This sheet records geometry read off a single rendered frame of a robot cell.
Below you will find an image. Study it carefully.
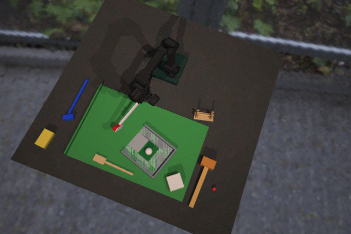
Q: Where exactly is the beige square block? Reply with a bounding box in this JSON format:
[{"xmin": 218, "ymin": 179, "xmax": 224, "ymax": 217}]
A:
[{"xmin": 166, "ymin": 173, "xmax": 184, "ymax": 192}]

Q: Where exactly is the blue golf putter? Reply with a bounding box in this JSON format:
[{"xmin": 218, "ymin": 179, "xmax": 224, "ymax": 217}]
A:
[{"xmin": 63, "ymin": 80, "xmax": 88, "ymax": 121}]

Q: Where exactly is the white golf ball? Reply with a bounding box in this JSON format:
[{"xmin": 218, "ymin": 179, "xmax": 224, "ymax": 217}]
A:
[{"xmin": 145, "ymin": 147, "xmax": 152, "ymax": 155}]

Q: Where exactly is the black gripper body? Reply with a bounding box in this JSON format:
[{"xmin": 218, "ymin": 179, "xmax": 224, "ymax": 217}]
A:
[{"xmin": 129, "ymin": 80, "xmax": 160, "ymax": 106}]

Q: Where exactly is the green putting mat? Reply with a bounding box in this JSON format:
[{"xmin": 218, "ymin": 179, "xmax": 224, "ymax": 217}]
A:
[{"xmin": 66, "ymin": 86, "xmax": 209, "ymax": 202}]

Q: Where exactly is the yellow rectangular block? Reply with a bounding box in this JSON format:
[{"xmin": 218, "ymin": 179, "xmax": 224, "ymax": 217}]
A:
[{"xmin": 35, "ymin": 129, "xmax": 55, "ymax": 149}]

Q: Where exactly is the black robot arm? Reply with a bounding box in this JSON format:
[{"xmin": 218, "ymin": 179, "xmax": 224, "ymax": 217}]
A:
[{"xmin": 128, "ymin": 37, "xmax": 181, "ymax": 104}]

